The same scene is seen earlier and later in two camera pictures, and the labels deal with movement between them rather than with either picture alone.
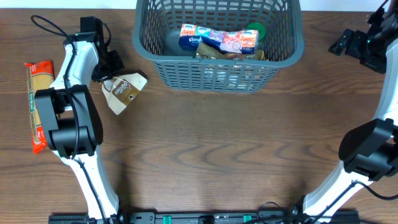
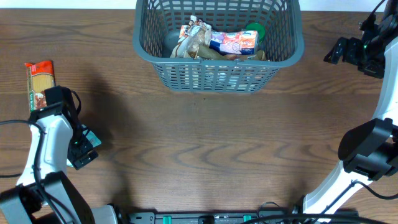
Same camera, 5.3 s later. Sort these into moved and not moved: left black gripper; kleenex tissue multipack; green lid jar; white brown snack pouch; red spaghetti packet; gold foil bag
Moved: white brown snack pouch; left black gripper
Not moved: gold foil bag; kleenex tissue multipack; green lid jar; red spaghetti packet
